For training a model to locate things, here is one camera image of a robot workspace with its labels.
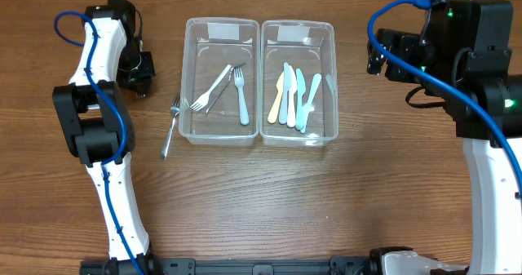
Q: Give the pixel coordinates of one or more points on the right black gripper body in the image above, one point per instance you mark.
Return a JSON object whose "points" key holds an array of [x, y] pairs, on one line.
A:
{"points": [[386, 56]]}

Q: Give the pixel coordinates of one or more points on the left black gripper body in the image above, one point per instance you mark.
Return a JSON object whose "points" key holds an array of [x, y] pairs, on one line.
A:
{"points": [[141, 73]]}

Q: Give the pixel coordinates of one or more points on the small silver metal fork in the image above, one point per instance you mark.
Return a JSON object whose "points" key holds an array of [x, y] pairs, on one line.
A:
{"points": [[174, 111]]}

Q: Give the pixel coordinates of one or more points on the white plastic fork long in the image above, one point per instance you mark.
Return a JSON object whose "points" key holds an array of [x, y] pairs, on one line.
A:
{"points": [[203, 99]]}

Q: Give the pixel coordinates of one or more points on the mint green plastic knife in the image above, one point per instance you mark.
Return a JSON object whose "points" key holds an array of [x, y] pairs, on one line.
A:
{"points": [[301, 91]]}

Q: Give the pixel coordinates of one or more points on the light blue plastic knife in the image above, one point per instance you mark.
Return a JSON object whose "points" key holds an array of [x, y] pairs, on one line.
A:
{"points": [[308, 106]]}

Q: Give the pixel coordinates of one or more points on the pale blue plastic knife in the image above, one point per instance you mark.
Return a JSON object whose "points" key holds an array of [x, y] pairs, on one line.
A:
{"points": [[283, 113]]}

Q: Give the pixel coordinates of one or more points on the silver metal fork wide handle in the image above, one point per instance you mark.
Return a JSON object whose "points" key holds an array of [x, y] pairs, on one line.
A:
{"points": [[225, 86]]}

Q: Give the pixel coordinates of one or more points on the white plastic fork short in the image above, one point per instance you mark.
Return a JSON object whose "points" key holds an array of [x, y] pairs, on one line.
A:
{"points": [[239, 83]]}

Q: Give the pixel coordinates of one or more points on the yellow plastic knife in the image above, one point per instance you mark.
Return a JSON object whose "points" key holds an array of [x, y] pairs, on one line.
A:
{"points": [[273, 113]]}

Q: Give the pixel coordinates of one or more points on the white plastic knife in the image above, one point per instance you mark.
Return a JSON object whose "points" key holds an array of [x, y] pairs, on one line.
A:
{"points": [[291, 117]]}

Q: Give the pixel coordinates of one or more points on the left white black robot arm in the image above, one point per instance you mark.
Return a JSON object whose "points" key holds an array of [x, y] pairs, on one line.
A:
{"points": [[99, 132]]}

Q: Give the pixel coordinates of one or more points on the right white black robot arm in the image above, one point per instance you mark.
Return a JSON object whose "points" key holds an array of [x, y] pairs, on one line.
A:
{"points": [[461, 60]]}

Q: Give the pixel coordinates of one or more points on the right clear plastic container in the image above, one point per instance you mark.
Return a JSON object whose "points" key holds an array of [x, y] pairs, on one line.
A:
{"points": [[309, 46]]}

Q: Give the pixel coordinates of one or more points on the clear plastic container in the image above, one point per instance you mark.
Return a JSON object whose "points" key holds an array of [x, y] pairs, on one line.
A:
{"points": [[210, 44], [309, 46]]}

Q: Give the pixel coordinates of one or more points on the left clear plastic container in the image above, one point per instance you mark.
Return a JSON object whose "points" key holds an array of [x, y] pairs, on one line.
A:
{"points": [[210, 44]]}

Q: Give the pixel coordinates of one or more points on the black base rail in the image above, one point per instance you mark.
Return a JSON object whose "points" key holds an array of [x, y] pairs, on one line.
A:
{"points": [[261, 266]]}

